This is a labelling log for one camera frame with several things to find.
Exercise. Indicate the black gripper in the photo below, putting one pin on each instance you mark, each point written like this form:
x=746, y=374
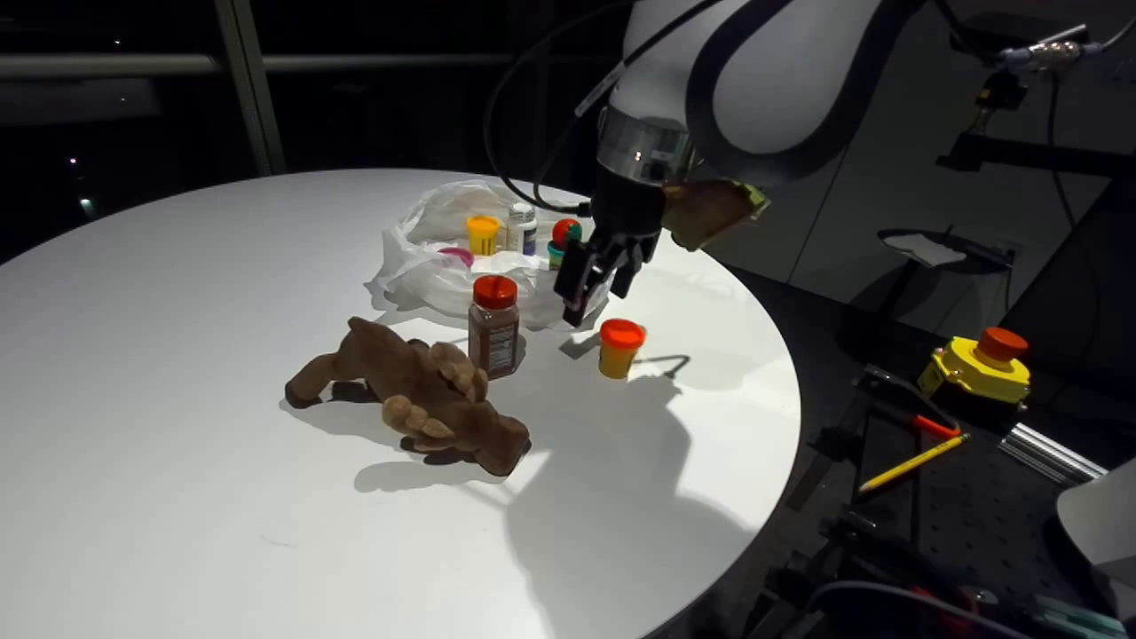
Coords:
x=625, y=206

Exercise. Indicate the yellow dough tub red lid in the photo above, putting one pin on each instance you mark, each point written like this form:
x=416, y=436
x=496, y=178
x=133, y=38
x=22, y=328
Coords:
x=618, y=350

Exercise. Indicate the brown spice jar red lid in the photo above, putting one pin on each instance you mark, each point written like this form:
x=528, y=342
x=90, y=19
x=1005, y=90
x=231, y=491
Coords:
x=496, y=333

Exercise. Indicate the brown plush toy animal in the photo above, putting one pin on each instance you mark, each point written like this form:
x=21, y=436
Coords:
x=428, y=392

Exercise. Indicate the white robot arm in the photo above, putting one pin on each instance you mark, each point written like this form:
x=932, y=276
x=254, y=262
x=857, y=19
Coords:
x=770, y=72

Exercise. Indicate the white plastic bag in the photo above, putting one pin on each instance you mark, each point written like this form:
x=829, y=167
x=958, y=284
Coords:
x=428, y=279

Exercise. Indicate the small yellow bottle orange cap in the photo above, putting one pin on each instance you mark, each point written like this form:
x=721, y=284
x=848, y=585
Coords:
x=486, y=231

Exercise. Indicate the white paper sheet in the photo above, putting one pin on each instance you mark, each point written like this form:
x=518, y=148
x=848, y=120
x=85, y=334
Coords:
x=925, y=250

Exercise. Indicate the yellow pencil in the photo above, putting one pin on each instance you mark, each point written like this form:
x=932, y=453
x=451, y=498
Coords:
x=911, y=464

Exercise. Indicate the yellow emergency stop red button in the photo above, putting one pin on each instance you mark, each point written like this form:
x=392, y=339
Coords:
x=983, y=366

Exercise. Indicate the white rounded object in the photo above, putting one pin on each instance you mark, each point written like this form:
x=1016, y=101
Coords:
x=1106, y=519

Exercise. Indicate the yellowish wrist camera box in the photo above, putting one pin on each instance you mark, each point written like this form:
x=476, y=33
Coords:
x=712, y=213

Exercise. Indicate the grey window frame post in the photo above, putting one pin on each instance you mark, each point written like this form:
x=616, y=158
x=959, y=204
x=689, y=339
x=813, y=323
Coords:
x=250, y=95

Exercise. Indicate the black camera on stand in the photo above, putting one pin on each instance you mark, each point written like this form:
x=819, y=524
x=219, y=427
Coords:
x=978, y=38

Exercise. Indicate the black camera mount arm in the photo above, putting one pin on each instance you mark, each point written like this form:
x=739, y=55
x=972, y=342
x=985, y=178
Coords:
x=1042, y=153

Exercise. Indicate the aluminium profile rail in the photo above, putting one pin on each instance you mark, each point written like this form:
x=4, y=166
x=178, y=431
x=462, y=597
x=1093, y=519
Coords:
x=1053, y=453

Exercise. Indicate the grey horizontal window rail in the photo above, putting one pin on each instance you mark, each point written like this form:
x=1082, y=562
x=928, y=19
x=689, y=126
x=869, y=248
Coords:
x=120, y=65

